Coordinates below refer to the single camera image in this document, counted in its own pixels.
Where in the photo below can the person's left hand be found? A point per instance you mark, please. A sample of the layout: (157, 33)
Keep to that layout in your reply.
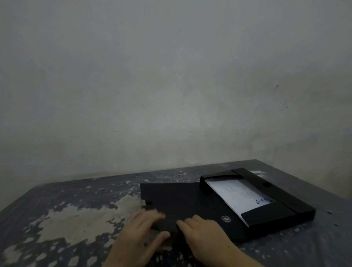
(137, 242)

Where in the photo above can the person's right hand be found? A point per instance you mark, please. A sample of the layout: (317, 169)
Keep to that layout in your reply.
(209, 244)

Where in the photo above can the person's left thumb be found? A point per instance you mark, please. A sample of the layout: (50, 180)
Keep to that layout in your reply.
(161, 238)

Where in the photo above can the person's right fingers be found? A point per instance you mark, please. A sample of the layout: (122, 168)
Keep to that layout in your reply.
(192, 224)

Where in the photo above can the black box file folder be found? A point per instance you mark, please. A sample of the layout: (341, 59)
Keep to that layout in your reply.
(192, 198)

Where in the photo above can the person's right forearm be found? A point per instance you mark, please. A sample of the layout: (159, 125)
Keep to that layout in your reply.
(247, 260)

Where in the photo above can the person's left forearm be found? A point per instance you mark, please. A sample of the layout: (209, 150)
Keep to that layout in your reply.
(111, 262)

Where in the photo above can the white paper sheets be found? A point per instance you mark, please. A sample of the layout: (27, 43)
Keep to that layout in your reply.
(236, 196)

